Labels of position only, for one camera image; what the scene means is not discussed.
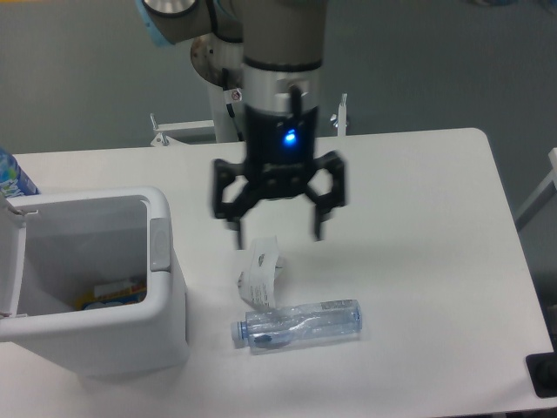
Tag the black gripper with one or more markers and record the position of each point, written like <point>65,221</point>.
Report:
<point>279,164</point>

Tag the white trash can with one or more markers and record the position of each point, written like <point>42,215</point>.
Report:
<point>56,247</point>

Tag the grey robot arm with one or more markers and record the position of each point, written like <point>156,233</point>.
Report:
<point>173,22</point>

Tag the yellow packaging inside trash can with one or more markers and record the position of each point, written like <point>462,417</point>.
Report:
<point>114,294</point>

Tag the white bottle label wrapper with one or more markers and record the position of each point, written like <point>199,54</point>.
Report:
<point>261,265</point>

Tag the clear plastic water bottle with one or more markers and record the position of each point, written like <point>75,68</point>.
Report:
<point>280,328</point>

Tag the black table clamp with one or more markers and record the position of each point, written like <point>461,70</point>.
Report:
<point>542,371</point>

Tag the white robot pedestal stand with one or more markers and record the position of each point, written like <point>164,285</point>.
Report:
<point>222,117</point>

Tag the white frame at right edge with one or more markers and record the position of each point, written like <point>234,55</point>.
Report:
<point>539,197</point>

